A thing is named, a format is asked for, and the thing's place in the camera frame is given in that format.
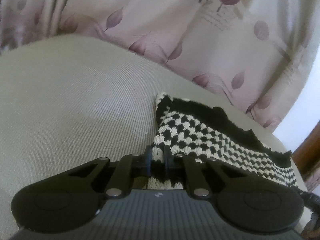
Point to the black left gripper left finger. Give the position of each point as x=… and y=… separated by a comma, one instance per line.
x=71, y=199

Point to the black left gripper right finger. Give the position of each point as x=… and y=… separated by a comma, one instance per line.
x=243, y=199

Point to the black white knitted garment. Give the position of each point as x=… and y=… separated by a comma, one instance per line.
x=191, y=128

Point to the brown wooden door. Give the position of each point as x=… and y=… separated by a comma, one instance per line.
x=306, y=158

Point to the pink leaf print curtain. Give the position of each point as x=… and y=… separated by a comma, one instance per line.
x=258, y=54

